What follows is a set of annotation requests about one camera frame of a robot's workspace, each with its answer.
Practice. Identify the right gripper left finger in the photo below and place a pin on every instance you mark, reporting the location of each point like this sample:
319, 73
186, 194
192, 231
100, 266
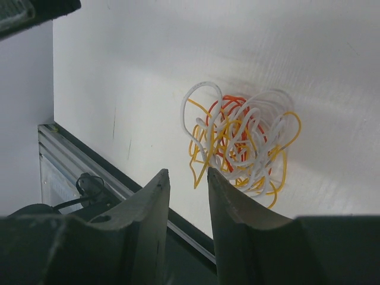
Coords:
124, 245

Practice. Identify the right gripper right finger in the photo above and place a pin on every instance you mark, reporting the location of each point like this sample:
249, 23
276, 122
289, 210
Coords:
255, 245

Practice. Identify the aluminium rail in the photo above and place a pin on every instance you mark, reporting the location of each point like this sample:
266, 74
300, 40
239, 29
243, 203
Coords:
72, 153

